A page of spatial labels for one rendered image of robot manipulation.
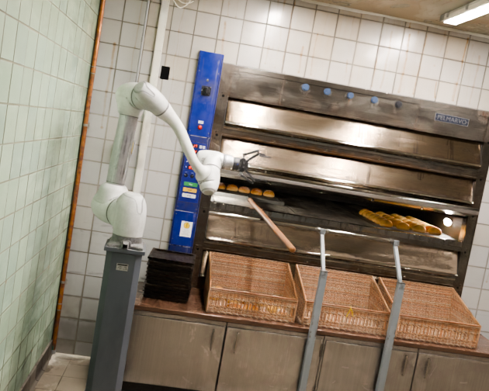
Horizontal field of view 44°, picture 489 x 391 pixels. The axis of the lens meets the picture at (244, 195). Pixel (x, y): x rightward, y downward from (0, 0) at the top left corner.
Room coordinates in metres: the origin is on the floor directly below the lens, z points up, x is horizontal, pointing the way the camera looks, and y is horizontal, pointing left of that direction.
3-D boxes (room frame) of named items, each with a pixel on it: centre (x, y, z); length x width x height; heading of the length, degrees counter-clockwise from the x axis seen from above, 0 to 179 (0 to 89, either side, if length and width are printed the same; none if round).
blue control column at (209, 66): (4.95, 0.47, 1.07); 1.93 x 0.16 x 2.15; 6
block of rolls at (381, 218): (4.65, -1.21, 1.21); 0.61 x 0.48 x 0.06; 6
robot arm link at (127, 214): (3.10, 0.57, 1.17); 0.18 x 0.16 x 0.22; 45
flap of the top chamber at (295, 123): (4.15, -0.68, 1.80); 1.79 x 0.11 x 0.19; 96
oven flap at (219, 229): (4.15, -0.68, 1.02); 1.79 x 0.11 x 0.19; 96
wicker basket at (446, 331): (3.95, -1.31, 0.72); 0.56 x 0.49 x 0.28; 97
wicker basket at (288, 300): (3.82, -0.13, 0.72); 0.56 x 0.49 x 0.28; 97
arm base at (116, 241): (3.07, 0.56, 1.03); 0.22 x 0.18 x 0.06; 9
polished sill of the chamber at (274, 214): (4.17, -0.67, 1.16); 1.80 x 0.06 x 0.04; 96
